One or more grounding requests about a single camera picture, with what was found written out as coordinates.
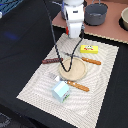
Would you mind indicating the fork with orange handle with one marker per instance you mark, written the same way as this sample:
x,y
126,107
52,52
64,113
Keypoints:
x,y
74,84

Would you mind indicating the brown toy sausage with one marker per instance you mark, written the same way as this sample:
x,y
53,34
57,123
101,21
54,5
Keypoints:
x,y
54,60

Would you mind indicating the blue wire basket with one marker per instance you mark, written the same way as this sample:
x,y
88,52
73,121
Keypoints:
x,y
7,5

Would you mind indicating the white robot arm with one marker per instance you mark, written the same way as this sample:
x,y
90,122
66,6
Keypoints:
x,y
74,15

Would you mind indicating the yellow butter box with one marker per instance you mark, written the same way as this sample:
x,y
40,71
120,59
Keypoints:
x,y
89,49

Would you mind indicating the beige woven placemat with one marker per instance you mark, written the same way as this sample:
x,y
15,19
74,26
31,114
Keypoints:
x,y
81,108

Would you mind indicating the light blue carton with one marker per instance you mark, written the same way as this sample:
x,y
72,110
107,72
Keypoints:
x,y
61,91

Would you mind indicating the knife with orange handle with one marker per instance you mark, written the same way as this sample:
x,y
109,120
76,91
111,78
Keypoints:
x,y
85,59

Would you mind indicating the brown toy stove board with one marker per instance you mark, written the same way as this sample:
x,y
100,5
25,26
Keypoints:
x,y
110,29

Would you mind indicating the beige round plate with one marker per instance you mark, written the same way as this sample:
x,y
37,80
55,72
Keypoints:
x,y
74,70

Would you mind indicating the large grey pot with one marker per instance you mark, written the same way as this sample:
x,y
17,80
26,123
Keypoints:
x,y
95,14

